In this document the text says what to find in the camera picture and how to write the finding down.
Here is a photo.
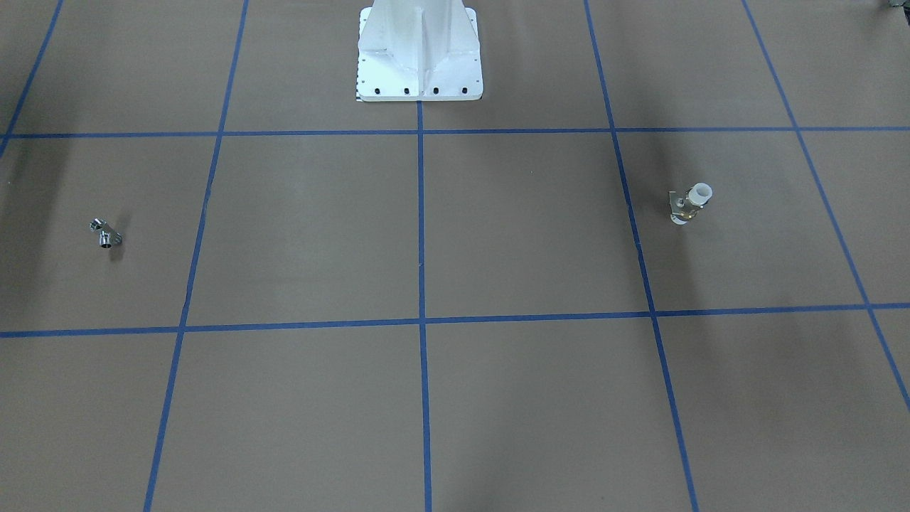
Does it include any small chrome pipe fitting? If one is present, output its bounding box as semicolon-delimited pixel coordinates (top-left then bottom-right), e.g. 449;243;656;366
89;218;123;249

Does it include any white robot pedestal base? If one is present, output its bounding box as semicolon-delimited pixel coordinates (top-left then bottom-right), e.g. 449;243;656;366
355;1;484;102

